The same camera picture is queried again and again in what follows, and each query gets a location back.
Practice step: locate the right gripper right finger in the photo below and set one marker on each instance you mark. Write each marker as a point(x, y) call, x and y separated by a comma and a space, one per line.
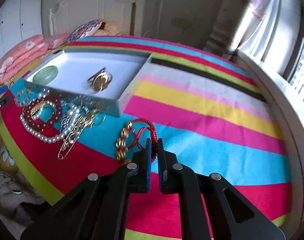
point(211, 207)

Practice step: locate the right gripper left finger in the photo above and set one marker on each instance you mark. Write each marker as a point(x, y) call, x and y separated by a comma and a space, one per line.
point(96, 208)

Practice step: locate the large gold safety pin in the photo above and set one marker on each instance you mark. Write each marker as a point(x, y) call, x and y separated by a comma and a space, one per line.
point(85, 120)

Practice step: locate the white shallow jewelry box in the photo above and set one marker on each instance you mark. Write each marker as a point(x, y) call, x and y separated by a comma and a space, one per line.
point(76, 66)

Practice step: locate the colourful striped blanket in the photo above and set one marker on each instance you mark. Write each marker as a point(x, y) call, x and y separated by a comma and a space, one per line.
point(207, 111)

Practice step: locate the white window sill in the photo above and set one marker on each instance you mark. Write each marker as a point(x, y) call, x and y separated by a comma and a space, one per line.
point(279, 93)

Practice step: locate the green jade bangle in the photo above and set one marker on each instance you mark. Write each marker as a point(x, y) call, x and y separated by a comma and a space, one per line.
point(45, 75)

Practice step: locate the window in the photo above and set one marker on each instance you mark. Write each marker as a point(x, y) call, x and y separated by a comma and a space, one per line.
point(294, 73)

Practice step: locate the pink folded quilt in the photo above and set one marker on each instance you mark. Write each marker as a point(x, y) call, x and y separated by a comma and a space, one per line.
point(27, 51)

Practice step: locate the round patterned cushion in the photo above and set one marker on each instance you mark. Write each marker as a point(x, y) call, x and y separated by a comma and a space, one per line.
point(87, 29)

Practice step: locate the white patterned curtain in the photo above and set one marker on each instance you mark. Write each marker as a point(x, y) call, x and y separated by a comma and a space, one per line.
point(266, 31)

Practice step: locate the white wardrobe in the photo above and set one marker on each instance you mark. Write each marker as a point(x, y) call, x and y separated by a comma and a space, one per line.
point(19, 20)

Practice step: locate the white bed headboard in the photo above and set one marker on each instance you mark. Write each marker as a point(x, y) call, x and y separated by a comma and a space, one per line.
point(67, 15)

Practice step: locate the gold ring brooch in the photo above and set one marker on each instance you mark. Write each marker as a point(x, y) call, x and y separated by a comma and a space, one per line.
point(100, 80)

